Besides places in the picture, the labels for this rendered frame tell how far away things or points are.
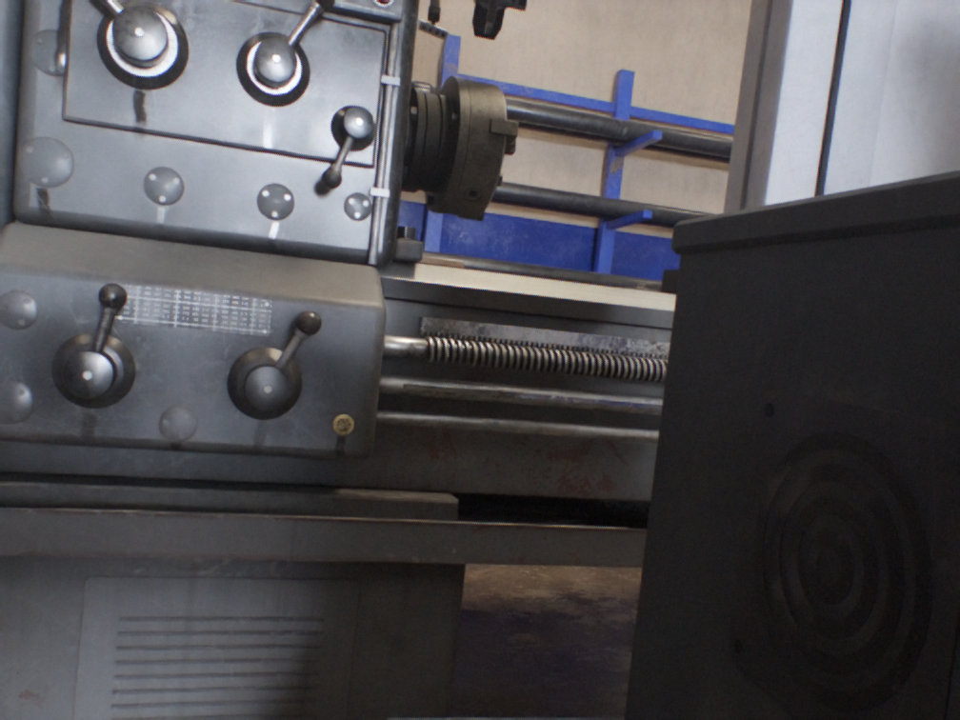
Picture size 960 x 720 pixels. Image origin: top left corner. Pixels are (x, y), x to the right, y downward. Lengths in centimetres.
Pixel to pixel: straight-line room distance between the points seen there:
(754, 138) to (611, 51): 462
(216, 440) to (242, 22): 61
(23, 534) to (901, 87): 111
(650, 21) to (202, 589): 455
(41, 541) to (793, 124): 104
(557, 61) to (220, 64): 387
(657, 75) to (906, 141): 470
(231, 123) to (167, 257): 23
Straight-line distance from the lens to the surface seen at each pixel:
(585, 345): 152
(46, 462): 146
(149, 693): 147
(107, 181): 139
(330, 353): 125
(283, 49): 135
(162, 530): 128
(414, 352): 136
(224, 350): 124
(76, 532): 129
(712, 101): 554
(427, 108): 164
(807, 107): 67
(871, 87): 70
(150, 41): 134
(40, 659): 146
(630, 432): 151
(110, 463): 145
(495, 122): 161
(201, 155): 138
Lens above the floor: 78
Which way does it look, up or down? 4 degrees down
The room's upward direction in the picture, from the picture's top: 6 degrees clockwise
